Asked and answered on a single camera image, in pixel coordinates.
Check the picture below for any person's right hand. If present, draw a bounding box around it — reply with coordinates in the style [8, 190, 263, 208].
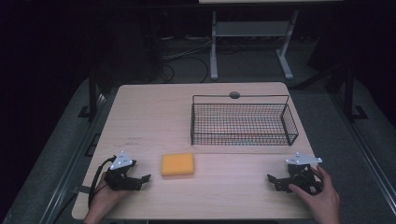
[288, 164, 342, 224]

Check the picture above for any black floor cable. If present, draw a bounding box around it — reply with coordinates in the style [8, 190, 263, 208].
[157, 55, 210, 84]

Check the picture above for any metal floor rail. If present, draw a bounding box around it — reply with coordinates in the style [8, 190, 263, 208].
[330, 91, 396, 217]
[38, 91, 108, 224]

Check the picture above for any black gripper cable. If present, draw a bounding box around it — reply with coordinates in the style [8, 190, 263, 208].
[87, 156, 117, 210]

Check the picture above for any black metal stand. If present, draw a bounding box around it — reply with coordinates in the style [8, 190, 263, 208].
[77, 66, 99, 121]
[342, 66, 370, 123]

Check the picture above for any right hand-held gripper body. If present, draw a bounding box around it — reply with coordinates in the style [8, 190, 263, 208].
[285, 151, 323, 196]

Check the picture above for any person's left hand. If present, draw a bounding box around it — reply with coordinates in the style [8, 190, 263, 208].
[83, 179, 134, 224]

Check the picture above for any white metal desk frame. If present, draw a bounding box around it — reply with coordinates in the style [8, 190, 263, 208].
[198, 0, 344, 81]

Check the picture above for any black wire basket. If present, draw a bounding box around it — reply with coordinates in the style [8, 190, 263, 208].
[190, 94, 300, 147]

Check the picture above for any grey cable bundle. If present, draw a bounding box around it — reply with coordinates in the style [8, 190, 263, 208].
[160, 36, 216, 62]

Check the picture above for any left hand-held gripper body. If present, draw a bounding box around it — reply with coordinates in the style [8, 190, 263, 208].
[104, 150, 142, 191]

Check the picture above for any yellow sponge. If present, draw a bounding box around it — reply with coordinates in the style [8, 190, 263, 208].
[160, 151, 195, 179]

